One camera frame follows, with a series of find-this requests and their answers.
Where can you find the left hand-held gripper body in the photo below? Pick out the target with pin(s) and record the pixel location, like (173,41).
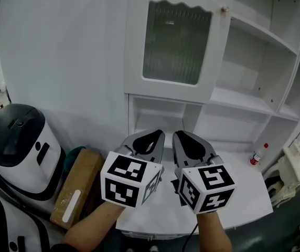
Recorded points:
(121,185)

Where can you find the person's right shoe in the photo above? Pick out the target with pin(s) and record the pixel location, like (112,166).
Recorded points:
(154,248)

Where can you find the person's left shoe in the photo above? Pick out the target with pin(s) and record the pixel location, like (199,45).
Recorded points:
(130,250)

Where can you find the white shelf cabinet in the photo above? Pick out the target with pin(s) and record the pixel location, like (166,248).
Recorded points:
(244,62)

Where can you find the white carved chair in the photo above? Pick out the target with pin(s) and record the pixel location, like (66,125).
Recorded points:
(297,161)

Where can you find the person's shoe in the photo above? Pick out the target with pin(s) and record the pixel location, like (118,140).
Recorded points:
(130,250)
(154,248)

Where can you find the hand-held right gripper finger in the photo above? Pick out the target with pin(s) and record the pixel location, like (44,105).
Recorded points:
(209,149)
(177,153)

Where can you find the white glass cabinet door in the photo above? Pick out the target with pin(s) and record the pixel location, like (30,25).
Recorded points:
(218,62)

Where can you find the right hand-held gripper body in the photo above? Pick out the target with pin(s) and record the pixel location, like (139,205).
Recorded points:
(207,190)

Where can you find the red cap bottle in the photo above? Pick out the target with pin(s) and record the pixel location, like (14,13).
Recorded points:
(257,156)

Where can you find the person's left forearm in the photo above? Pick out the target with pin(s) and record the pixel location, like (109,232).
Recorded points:
(92,224)

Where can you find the white and black delivery robot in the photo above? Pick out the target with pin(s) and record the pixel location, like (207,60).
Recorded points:
(11,211)
(21,172)

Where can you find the person's black shirt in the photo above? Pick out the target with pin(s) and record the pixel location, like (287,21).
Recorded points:
(59,247)

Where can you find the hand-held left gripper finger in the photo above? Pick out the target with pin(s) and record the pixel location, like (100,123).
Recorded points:
(129,142)
(159,151)

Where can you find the teal plastic bin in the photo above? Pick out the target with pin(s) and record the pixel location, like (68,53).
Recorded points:
(70,159)

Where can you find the person's right forearm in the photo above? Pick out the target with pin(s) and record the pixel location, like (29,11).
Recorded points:
(213,232)

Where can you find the brown cardboard box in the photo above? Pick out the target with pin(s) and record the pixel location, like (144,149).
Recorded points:
(76,188)

